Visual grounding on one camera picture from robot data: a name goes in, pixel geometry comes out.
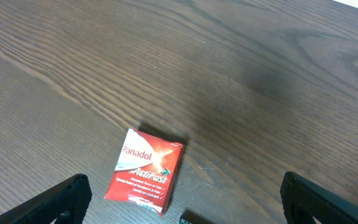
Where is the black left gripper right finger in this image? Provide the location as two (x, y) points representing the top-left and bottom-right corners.
(280, 171), (358, 224)

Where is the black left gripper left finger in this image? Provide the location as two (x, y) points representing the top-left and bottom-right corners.
(0, 174), (92, 224)

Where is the green Zam-Buk tin box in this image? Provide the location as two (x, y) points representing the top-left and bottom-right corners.
(178, 210), (212, 224)

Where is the red Panadol ActiFast box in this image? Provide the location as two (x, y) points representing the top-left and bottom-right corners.
(104, 129), (185, 216)

